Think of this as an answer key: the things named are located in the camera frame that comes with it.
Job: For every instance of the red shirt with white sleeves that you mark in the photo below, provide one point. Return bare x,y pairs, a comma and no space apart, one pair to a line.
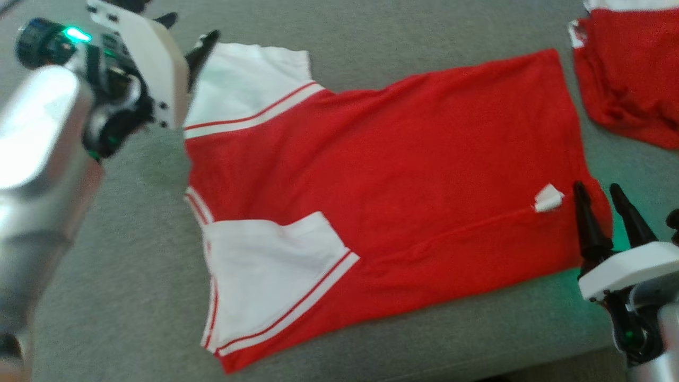
398,159

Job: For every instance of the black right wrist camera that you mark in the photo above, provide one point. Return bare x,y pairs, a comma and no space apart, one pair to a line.
673,225

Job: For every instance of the red shorts with white trim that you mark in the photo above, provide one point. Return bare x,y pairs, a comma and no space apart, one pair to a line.
631,79

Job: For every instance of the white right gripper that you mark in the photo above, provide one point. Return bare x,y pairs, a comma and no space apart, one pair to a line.
626,268

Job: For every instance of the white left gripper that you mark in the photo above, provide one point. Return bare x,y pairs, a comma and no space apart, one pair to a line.
154,69

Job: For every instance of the grey sofa seat cushion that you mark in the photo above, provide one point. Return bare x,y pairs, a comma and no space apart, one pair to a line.
132,265

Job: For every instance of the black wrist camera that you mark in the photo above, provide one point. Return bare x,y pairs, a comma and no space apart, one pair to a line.
130,5
673,225

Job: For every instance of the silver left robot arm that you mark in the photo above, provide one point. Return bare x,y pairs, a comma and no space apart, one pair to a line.
42,132

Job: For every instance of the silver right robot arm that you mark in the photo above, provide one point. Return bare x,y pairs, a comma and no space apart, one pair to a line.
666,345

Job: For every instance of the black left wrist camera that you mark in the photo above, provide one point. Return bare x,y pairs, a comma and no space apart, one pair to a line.
130,5

